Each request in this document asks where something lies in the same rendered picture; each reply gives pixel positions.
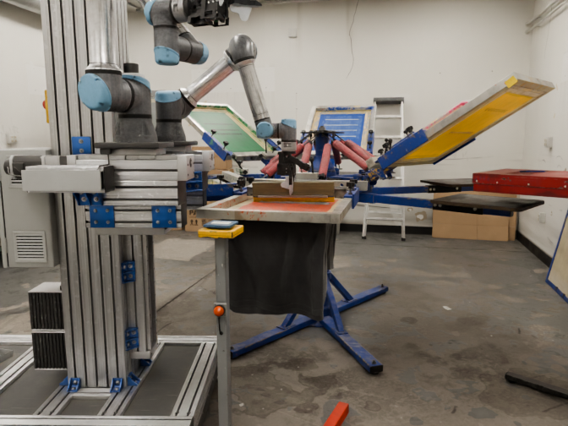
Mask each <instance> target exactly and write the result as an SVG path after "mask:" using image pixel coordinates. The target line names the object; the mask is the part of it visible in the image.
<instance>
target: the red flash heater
mask: <svg viewBox="0 0 568 426"><path fill-rule="evenodd" d="M520 171H546V172H520ZM472 183H473V191H476V192H488V193H499V194H520V195H531V196H543V197H554V198H565V199H568V171H550V170H530V169H510V168H505V169H499V170H492V171H486V172H474V173H473V174H472Z"/></svg>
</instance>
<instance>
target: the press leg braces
mask: <svg viewBox="0 0 568 426"><path fill-rule="evenodd" d="M330 283H331V284H332V285H333V286H334V287H335V288H336V290H337V291H338V292H339V293H340V294H341V295H342V296H343V297H344V299H342V301H343V302H347V303H350V302H352V301H354V300H357V298H353V297H352V296H351V295H350V293H349V292H348V291H347V290H346V289H345V287H344V286H343V285H342V284H341V283H340V282H339V281H338V280H337V279H336V278H335V277H334V275H333V274H332V273H331V279H330V280H329V278H328V276H327V292H326V297H327V300H328V303H329V305H330V311H331V314H332V317H333V320H334V323H335V327H332V328H331V329H332V330H333V331H335V332H336V333H337V334H338V335H342V334H348V332H347V331H346V330H345V329H344V327H343V324H342V321H341V316H340V313H339V310H338V307H337V304H336V300H335V297H334V294H333V291H332V289H331V285H330ZM296 315H297V314H287V316H286V318H285V319H284V321H283V322H282V324H281V325H278V326H277V327H278V328H280V329H283V330H285V329H288V328H290V327H293V326H295V324H293V323H292V322H293V320H294V318H295V317H296Z"/></svg>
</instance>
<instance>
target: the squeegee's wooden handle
mask: <svg viewBox="0 0 568 426"><path fill-rule="evenodd" d="M281 183H283V182H253V183H252V186H253V197H254V198H258V195H290V194H289V189H287V188H283V187H282V186H281ZM291 195H328V197H334V196H335V182H334V181H322V182H293V192H292V194H291Z"/></svg>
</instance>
